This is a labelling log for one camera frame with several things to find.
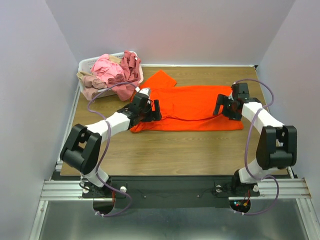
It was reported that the orange t shirt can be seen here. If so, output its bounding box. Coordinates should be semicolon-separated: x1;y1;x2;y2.
130;70;244;133

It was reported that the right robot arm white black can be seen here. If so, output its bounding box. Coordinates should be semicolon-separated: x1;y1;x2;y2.
213;80;298;195

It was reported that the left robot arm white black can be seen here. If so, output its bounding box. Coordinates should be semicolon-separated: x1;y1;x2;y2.
60;92;162;198

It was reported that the dusty rose t shirt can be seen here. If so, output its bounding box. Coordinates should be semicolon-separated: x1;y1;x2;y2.
107;51;142;101

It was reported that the light pink t shirt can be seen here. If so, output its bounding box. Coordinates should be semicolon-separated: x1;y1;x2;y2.
90;54;124;81

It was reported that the beige mauve t shirt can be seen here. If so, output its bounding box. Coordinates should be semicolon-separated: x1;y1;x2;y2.
76;71;107;101

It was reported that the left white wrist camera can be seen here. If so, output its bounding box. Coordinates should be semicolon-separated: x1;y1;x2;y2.
138;87;151;98

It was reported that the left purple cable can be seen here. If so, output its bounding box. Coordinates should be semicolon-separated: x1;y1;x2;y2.
86;81;141;218

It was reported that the purple cable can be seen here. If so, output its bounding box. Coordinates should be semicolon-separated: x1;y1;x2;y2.
233;78;280;216
86;81;141;218

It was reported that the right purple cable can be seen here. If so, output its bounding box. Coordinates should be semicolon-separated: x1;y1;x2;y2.
233;78;280;216

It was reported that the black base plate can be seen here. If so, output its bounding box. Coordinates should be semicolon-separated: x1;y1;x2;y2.
80;175;260;214

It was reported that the aluminium frame rail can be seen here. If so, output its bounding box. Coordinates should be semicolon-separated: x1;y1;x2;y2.
40;178;311;202

